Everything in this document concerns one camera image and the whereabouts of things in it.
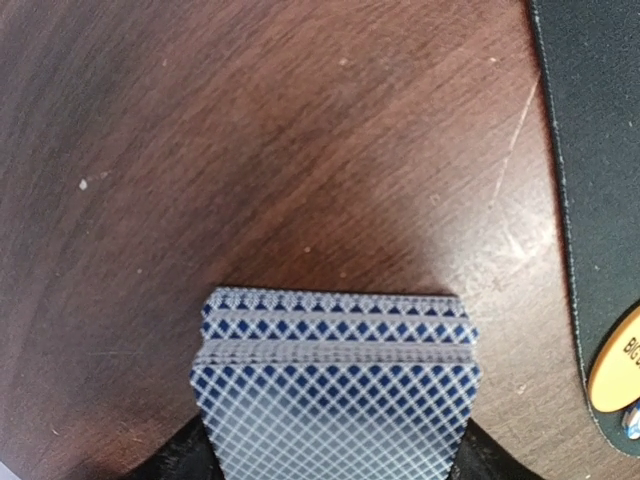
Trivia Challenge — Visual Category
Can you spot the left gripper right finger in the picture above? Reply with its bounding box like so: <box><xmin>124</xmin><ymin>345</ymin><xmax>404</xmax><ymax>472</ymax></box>
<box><xmin>449</xmin><ymin>420</ymin><xmax>542</xmax><ymax>480</ymax></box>

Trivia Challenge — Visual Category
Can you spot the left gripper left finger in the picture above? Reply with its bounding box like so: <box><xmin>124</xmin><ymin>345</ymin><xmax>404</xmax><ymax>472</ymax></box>
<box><xmin>132</xmin><ymin>417</ymin><xmax>223</xmax><ymax>480</ymax></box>

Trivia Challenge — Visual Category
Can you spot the blue playing card deck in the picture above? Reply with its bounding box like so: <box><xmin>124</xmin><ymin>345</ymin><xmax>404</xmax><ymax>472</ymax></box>
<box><xmin>190</xmin><ymin>287</ymin><xmax>481</xmax><ymax>479</ymax></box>

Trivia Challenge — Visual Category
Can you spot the orange round blind button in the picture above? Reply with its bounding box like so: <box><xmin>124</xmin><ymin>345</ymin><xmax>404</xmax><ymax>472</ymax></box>
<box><xmin>587</xmin><ymin>308</ymin><xmax>639</xmax><ymax>413</ymax></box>

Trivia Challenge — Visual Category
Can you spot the blue white chip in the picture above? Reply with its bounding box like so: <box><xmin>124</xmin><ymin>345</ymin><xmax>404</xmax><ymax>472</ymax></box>
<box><xmin>622</xmin><ymin>400</ymin><xmax>640</xmax><ymax>440</ymax></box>

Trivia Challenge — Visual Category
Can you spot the round black poker mat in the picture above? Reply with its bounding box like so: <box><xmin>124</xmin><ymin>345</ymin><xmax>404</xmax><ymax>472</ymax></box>
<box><xmin>529</xmin><ymin>0</ymin><xmax>640</xmax><ymax>464</ymax></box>

